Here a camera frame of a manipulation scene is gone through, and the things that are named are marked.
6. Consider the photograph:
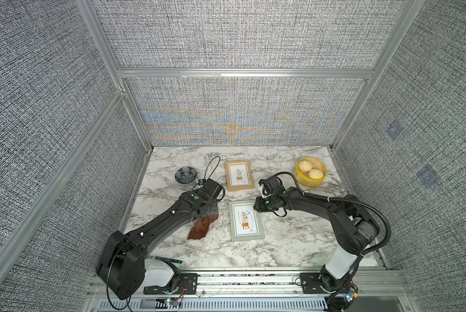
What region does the brown microfibre cloth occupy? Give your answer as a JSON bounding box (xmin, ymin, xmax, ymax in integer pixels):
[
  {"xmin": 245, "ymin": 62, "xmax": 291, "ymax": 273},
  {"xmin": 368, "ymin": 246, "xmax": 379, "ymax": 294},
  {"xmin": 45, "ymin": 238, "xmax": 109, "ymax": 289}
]
[{"xmin": 187, "ymin": 214, "xmax": 219, "ymax": 240}]

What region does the grey green picture frame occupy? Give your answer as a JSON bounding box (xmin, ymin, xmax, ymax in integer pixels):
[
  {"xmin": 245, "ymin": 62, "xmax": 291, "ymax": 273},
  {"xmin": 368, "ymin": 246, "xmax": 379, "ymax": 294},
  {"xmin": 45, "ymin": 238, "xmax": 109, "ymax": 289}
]
[{"xmin": 228, "ymin": 200, "xmax": 265, "ymax": 241}]

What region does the light wood picture frame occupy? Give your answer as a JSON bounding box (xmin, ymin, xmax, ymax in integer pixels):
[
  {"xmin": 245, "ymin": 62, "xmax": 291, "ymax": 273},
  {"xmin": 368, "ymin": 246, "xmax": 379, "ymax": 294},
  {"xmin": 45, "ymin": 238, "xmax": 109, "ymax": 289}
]
[{"xmin": 225, "ymin": 160, "xmax": 254, "ymax": 192}]

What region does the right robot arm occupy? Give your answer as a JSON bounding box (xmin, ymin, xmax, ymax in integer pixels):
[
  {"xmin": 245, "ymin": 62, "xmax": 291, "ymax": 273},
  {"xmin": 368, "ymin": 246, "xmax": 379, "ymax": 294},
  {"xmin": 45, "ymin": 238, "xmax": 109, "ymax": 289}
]
[{"xmin": 254, "ymin": 187, "xmax": 390, "ymax": 295}]

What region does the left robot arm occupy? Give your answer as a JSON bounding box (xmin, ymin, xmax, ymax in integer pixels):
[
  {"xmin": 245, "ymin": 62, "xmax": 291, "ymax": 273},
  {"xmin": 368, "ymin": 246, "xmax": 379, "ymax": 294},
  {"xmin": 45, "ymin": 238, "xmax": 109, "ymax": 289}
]
[{"xmin": 95, "ymin": 188, "xmax": 225, "ymax": 300}]

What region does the grey flower shaped dish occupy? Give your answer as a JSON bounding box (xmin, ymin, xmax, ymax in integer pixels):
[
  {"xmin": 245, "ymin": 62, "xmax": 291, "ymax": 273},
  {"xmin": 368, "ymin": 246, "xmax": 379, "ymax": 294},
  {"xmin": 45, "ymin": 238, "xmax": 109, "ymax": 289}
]
[{"xmin": 174, "ymin": 166, "xmax": 197, "ymax": 184}]

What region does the yellow rimmed bamboo steamer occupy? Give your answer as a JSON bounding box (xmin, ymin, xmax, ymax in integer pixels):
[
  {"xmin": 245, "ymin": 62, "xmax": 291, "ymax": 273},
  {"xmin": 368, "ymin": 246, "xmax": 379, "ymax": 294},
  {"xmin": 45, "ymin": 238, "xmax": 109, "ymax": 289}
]
[{"xmin": 294, "ymin": 157, "xmax": 328, "ymax": 188}]

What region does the white steamed bun back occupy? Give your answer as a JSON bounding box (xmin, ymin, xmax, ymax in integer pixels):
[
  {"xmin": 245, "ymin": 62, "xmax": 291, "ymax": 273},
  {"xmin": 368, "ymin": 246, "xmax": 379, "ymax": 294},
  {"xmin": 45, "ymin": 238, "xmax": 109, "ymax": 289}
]
[{"xmin": 298, "ymin": 160, "xmax": 313, "ymax": 172}]

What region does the white steamed bun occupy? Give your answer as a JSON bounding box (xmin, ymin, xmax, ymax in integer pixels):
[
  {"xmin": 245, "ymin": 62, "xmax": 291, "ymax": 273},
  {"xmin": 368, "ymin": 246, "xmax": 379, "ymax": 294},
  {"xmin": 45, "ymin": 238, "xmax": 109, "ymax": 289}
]
[
  {"xmin": 298, "ymin": 160, "xmax": 313, "ymax": 172},
  {"xmin": 307, "ymin": 168, "xmax": 325, "ymax": 179}
]

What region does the white steamed bun front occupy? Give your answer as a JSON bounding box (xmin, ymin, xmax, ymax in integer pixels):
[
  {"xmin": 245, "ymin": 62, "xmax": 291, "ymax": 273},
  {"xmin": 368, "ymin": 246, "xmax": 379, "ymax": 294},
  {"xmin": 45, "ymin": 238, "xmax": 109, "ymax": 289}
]
[{"xmin": 307, "ymin": 168, "xmax": 325, "ymax": 179}]

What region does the silver fork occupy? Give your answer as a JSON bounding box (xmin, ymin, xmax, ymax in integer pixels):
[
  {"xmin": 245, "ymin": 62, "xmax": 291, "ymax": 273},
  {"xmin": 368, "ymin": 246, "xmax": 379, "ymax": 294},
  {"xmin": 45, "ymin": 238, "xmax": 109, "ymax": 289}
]
[{"xmin": 154, "ymin": 256, "xmax": 183, "ymax": 264}]

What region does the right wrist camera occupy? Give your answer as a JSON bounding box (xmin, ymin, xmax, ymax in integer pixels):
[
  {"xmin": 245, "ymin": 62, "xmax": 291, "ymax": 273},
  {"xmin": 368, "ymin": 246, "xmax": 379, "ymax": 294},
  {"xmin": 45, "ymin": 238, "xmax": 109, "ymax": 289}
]
[{"xmin": 258, "ymin": 175, "xmax": 286, "ymax": 198}]

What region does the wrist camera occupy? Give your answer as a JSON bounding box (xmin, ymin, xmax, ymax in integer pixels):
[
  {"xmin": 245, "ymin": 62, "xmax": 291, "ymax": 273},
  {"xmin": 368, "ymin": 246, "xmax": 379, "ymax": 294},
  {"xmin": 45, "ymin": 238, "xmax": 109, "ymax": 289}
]
[
  {"xmin": 258, "ymin": 175, "xmax": 286, "ymax": 198},
  {"xmin": 197, "ymin": 179, "xmax": 225, "ymax": 202}
]

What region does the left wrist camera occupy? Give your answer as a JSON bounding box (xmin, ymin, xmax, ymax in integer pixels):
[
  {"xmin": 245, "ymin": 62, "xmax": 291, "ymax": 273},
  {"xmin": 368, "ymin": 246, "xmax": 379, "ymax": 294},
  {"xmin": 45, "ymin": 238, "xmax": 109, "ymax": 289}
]
[{"xmin": 197, "ymin": 179, "xmax": 225, "ymax": 202}]

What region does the left camera thin cable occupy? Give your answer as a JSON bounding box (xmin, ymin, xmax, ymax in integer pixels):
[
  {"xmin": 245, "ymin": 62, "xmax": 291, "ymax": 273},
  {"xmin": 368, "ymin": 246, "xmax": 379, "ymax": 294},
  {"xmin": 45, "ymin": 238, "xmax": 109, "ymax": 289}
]
[{"xmin": 203, "ymin": 155, "xmax": 222, "ymax": 181}]

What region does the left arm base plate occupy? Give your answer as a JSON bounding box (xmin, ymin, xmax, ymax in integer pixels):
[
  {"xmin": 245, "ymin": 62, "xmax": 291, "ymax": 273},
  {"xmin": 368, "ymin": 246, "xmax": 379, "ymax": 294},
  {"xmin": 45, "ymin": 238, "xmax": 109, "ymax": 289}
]
[{"xmin": 143, "ymin": 273, "xmax": 198, "ymax": 296}]

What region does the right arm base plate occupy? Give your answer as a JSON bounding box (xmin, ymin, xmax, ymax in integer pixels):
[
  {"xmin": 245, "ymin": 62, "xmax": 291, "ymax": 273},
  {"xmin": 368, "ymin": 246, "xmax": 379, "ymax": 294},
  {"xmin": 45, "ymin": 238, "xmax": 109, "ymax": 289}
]
[{"xmin": 299, "ymin": 272, "xmax": 326, "ymax": 295}]

